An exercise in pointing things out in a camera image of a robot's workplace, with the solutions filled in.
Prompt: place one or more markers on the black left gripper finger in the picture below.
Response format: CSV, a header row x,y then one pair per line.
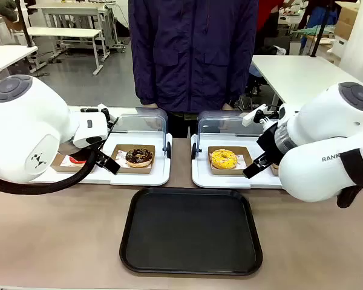
x,y
112,166
101,157

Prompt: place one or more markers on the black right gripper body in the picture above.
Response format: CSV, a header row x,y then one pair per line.
x,y
270,142

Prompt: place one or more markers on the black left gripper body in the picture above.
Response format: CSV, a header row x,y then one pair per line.
x,y
94,140

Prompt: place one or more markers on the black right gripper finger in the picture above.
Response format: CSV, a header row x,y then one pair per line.
x,y
264,160
250,171

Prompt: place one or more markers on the brown cardboard donut tray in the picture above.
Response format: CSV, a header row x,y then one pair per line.
x,y
245,170
59,165
275,170
139,171

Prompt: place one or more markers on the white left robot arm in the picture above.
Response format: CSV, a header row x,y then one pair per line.
x,y
24,121

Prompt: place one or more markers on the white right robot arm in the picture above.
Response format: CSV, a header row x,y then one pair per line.
x,y
320,127

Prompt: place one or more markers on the chocolate sprinkled donut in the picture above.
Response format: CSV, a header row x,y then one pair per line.
x,y
133,160

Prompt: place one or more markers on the white display tray base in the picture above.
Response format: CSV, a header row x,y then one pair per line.
x,y
139,179
230,181

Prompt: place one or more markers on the red glazed donut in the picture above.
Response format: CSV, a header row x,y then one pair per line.
x,y
75,160

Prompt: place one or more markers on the yellow glazed donut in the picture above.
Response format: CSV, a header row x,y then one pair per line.
x,y
217,163

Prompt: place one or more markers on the black plastic serving tray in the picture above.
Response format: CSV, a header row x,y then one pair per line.
x,y
190,232

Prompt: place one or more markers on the person's left hand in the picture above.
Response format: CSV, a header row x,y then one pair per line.
x,y
227,106

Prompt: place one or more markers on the person's right hand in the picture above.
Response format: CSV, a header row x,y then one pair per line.
x,y
152,105

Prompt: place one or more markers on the white printed paper liner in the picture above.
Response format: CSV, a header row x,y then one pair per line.
x,y
66,161
121,156
242,161

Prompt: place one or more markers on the clear plastic display lid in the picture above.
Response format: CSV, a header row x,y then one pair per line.
x,y
217,121
145,121

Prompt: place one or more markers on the large white table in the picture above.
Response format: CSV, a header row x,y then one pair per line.
x,y
305,78

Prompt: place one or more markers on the person's dark olive trousers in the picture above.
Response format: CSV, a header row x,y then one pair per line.
x,y
181,124

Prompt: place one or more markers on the low white bench table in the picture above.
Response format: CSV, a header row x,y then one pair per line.
x,y
63,31

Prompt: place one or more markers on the black stand pole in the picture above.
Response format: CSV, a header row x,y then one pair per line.
x,y
319,36
23,24

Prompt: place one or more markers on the person's navy jacket torso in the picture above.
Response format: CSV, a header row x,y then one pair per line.
x,y
193,54

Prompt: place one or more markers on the teal green cloth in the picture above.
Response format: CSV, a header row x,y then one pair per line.
x,y
308,31

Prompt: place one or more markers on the white storage box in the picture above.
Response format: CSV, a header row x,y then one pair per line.
x,y
338,45

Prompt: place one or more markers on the white table corner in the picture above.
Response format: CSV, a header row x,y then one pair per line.
x,y
6,57

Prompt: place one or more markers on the person in red clothes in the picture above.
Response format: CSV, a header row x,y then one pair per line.
x,y
266,15

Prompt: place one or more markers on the person in blue clothes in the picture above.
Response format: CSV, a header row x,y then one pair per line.
x,y
316,18

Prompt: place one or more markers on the brown cardboard box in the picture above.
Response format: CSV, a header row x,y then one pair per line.
x,y
346,27

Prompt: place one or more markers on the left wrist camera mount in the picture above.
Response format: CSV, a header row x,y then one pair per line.
x,y
90,110

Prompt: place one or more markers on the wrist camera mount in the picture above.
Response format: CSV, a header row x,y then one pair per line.
x,y
90,110
251,118

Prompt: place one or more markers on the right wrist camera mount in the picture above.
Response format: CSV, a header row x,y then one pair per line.
x,y
251,118

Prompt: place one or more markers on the white desk with frame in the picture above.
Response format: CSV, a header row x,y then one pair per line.
x,y
69,9

